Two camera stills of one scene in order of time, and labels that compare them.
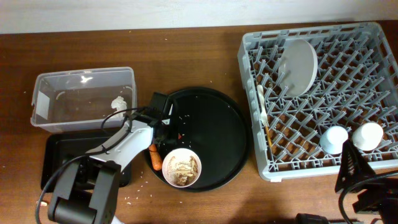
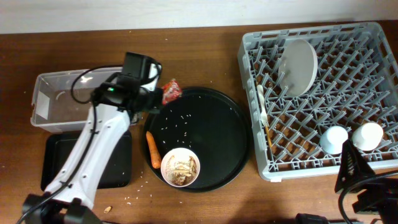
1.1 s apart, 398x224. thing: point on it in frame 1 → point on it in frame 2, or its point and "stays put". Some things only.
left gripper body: [170, 134] → [155, 101]
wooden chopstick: [268, 137] stays put
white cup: [367, 136] stays put
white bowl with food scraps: [181, 167] stays put
